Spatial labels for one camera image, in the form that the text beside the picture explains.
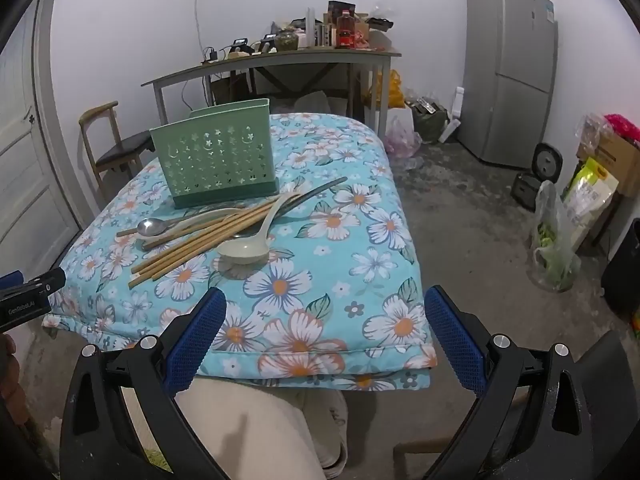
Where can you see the wooden stool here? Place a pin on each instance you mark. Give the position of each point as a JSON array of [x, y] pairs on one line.
[[415, 447]]

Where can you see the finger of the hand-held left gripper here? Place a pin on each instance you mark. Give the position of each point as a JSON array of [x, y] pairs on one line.
[[45, 284], [11, 278]]

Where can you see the floral blue blanket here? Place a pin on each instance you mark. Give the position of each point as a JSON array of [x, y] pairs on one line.
[[325, 270]]

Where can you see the clear bag of greens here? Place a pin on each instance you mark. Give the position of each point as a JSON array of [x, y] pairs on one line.
[[552, 255]]

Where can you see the pink fluffy item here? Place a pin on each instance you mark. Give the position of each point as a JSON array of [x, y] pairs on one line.
[[622, 127]]

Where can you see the brown box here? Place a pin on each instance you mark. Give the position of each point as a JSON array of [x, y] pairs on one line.
[[230, 87]]

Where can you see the white power strip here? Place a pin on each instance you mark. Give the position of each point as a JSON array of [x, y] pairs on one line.
[[240, 52]]

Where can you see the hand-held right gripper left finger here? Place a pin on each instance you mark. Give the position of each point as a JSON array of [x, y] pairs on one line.
[[200, 340]]

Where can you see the cream cloth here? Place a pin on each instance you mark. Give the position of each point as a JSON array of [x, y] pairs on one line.
[[260, 430]]

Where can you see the wooden chair with black seat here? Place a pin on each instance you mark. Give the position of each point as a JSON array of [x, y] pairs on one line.
[[122, 152]]

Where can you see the cardboard box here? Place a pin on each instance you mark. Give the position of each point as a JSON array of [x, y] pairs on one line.
[[617, 157]]

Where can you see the red oil bottle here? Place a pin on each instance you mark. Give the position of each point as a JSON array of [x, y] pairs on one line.
[[345, 30]]

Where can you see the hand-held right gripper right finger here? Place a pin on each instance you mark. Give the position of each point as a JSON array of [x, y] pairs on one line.
[[455, 340]]

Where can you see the white sack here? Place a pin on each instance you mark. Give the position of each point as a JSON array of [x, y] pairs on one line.
[[320, 102]]

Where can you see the silver refrigerator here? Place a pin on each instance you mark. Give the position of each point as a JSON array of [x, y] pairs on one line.
[[505, 75]]

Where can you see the white plastic object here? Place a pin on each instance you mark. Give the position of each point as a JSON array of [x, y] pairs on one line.
[[452, 110]]

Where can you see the metal spoon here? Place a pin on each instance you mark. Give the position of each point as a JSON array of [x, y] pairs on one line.
[[152, 227]]

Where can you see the orange plastic bag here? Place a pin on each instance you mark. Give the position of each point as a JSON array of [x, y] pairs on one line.
[[392, 92]]

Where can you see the bunch of wooden chopsticks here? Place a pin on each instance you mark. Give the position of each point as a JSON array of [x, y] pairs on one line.
[[170, 260]]

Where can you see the black rice cooker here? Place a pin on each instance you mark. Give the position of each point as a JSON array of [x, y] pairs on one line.
[[547, 162]]

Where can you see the yellow rice bag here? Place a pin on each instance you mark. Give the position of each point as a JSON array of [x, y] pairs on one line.
[[590, 200]]

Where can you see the glass jar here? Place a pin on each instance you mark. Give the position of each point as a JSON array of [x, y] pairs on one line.
[[286, 40]]

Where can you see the person's left hand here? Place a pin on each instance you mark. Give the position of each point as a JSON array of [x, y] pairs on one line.
[[7, 360]]

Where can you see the white door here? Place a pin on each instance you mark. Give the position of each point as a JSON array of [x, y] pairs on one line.
[[30, 185]]

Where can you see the grey table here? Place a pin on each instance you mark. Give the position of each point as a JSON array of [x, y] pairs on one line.
[[325, 57]]

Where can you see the dark green bag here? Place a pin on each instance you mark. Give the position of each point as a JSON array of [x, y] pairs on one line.
[[430, 120]]

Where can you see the black bin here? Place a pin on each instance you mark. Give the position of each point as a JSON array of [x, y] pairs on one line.
[[625, 270]]

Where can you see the cream spoon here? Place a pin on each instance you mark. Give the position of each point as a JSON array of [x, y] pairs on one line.
[[210, 216]]

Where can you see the pink plastic bag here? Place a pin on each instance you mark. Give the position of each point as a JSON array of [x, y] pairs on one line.
[[400, 137]]

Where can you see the cream ladle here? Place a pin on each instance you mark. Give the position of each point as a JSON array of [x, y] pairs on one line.
[[242, 252]]

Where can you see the green perforated utensil holder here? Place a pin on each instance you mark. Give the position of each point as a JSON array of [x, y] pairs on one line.
[[215, 160]]

